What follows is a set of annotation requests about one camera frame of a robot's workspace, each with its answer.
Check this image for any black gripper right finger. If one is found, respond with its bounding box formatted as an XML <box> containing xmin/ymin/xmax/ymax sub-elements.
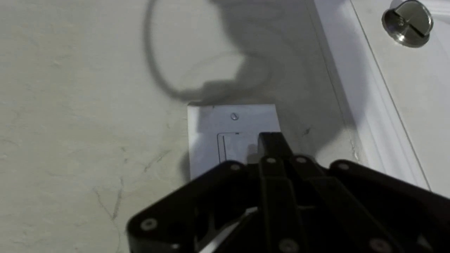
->
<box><xmin>274</xmin><ymin>133</ymin><xmax>450</xmax><ymax>253</ymax></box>

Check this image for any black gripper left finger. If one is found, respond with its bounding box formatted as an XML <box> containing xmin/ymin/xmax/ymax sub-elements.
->
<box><xmin>125</xmin><ymin>133</ymin><xmax>306</xmax><ymax>253</ymax></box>

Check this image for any white door with round knob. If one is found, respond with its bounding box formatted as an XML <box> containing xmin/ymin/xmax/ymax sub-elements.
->
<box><xmin>349</xmin><ymin>0</ymin><xmax>450</xmax><ymax>202</ymax></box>

